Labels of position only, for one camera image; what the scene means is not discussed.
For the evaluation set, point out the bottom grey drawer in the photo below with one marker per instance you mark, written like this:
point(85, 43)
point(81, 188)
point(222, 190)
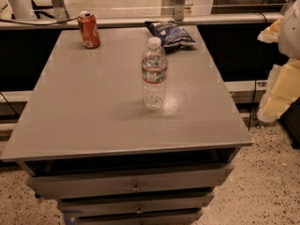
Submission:
point(169, 217)

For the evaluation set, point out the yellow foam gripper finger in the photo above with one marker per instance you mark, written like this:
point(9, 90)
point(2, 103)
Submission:
point(270, 34)
point(282, 90)

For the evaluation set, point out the white pipe post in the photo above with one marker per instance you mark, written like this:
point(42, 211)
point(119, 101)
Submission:
point(22, 9)

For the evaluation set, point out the grey drawer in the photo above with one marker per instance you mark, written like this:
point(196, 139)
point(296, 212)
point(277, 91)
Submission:
point(127, 182)
point(137, 204)
point(169, 217)

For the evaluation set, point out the middle grey drawer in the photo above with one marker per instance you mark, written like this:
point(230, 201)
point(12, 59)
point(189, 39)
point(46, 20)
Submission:
point(137, 204)

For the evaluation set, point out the grey metal rail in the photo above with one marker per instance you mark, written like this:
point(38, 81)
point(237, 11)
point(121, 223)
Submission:
point(256, 17)

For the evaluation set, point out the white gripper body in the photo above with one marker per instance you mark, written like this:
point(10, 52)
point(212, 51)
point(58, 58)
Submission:
point(291, 35)

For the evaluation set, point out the metal upright bracket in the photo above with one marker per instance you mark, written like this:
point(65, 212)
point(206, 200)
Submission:
point(179, 9)

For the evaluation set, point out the top grey drawer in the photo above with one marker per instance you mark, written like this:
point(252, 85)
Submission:
point(127, 182)

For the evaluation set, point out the clear plastic water bottle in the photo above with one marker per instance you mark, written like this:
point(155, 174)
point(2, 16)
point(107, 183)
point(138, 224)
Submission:
point(154, 74)

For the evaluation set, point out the grey drawer cabinet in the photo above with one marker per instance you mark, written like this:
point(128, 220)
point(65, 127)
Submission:
point(86, 114)

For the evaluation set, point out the blue chip bag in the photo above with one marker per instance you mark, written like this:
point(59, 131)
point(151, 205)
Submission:
point(170, 34)

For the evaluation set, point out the orange soda can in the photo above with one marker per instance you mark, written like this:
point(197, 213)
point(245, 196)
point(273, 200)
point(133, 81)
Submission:
point(89, 30)

